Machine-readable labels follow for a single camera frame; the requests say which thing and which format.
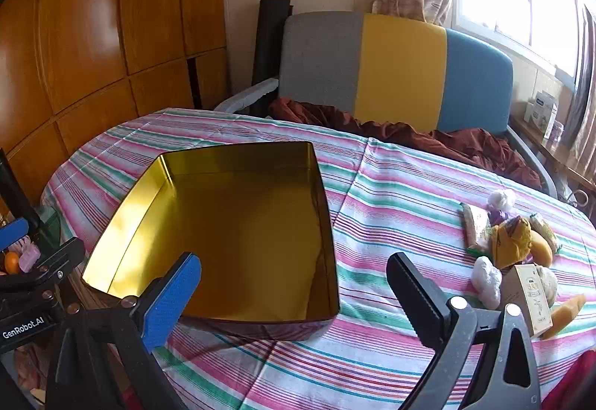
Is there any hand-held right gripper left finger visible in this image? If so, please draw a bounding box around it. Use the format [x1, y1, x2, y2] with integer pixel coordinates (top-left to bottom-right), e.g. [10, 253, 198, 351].
[44, 252, 202, 410]

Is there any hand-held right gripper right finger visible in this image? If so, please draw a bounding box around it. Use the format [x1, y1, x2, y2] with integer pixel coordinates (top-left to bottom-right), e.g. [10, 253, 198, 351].
[386, 252, 543, 410]

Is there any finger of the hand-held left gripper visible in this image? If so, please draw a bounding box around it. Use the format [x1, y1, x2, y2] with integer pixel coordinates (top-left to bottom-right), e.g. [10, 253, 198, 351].
[0, 218, 29, 252]
[0, 238, 87, 294]

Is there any cracker packet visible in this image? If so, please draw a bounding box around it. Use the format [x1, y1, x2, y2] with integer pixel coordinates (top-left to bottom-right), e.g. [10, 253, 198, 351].
[528, 212, 562, 248]
[460, 202, 492, 251]

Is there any golden tin box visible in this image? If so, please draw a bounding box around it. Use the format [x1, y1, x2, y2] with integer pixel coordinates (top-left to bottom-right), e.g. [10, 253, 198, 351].
[81, 141, 340, 342]

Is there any black pole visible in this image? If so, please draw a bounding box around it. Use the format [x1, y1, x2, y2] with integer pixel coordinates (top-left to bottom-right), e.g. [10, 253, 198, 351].
[0, 148, 44, 229]

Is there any yellow snack packet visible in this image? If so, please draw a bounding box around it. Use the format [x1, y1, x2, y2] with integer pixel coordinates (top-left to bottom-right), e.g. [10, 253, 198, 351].
[489, 215, 532, 270]

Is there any small beige carton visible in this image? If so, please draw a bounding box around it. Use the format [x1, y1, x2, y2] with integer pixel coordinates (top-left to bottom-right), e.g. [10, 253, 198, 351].
[500, 264, 554, 339]

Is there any striped tablecloth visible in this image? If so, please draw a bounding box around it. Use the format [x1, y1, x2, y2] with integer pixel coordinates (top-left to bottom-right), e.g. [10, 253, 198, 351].
[39, 107, 596, 410]

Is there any maroon cloth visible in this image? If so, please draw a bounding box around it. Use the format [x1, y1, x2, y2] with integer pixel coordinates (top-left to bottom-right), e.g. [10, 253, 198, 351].
[267, 97, 543, 192]

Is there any person's red clothing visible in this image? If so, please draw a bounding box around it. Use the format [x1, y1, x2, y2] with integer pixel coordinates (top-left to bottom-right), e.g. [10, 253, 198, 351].
[542, 349, 596, 410]

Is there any wooden side table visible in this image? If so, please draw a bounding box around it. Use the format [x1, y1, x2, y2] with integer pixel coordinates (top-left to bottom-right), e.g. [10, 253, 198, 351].
[510, 114, 596, 197]

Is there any small purple box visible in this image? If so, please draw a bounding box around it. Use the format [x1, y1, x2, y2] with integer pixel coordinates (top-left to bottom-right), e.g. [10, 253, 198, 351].
[546, 121, 565, 150]

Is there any white carton box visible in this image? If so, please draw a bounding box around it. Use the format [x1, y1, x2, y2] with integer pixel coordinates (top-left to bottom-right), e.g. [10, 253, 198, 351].
[524, 91, 558, 134]

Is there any wooden wardrobe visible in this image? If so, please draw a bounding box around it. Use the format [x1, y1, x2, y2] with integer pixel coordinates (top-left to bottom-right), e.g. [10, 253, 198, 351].
[0, 0, 229, 206]

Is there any grey yellow blue armchair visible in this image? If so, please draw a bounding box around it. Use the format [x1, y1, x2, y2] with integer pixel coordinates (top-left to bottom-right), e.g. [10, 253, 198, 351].
[213, 12, 559, 201]

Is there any striped curtain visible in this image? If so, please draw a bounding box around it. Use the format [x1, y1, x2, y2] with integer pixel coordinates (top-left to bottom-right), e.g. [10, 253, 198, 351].
[559, 5, 596, 187]

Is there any black rolled mat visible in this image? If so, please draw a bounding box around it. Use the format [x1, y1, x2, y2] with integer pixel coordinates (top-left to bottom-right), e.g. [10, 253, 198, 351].
[251, 0, 293, 92]

